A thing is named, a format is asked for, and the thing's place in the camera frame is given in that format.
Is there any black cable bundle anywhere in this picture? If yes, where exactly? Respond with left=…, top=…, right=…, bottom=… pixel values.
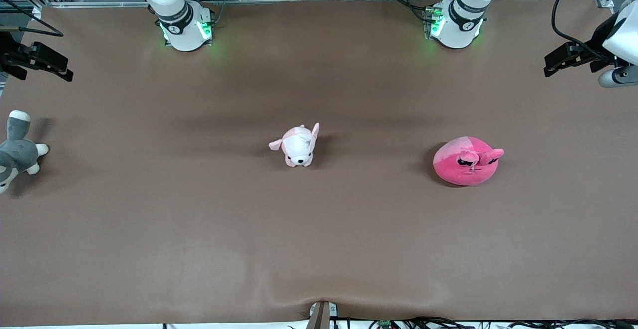
left=369, top=316, right=638, bottom=329

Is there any grey white husky plush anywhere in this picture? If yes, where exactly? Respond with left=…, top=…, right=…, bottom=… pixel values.
left=0, top=110, right=50, bottom=195

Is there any round hot pink plush toy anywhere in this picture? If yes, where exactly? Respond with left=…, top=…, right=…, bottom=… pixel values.
left=433, top=136, right=505, bottom=187

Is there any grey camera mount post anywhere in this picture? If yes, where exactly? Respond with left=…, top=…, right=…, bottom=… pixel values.
left=305, top=300, right=338, bottom=329

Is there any brown table mat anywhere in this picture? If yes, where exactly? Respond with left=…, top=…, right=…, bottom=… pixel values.
left=0, top=0, right=638, bottom=327

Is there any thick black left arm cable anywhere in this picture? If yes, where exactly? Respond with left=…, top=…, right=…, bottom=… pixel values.
left=551, top=0, right=616, bottom=63

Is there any pale pink white plush dog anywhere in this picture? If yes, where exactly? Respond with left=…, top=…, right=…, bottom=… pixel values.
left=269, top=122, right=320, bottom=168

